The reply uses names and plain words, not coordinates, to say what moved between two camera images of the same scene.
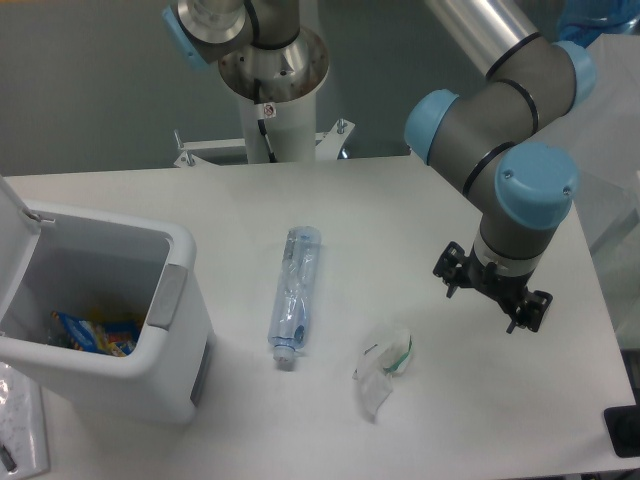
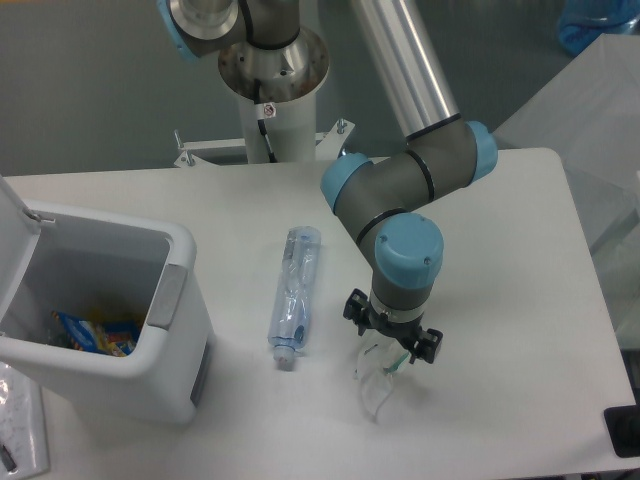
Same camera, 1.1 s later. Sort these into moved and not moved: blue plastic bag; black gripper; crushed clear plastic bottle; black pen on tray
Moved: black gripper
Not moved: black pen on tray; blue plastic bag; crushed clear plastic bottle
